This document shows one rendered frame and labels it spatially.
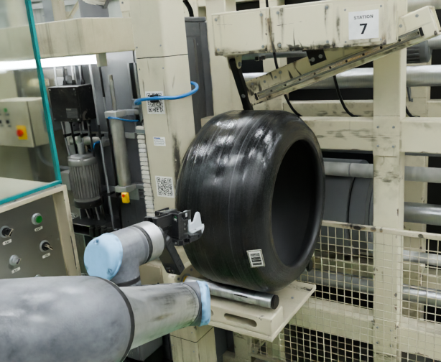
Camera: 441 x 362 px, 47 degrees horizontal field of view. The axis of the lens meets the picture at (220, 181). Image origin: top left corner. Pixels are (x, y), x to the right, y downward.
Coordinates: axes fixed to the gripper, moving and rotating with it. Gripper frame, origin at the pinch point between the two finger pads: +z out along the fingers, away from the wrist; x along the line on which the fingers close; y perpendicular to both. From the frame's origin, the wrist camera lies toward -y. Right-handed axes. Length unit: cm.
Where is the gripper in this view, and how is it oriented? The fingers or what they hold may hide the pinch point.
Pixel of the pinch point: (199, 228)
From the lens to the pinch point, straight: 133.7
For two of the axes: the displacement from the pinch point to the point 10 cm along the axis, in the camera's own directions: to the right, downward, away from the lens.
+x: -8.5, -0.7, 5.3
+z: 5.3, -1.5, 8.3
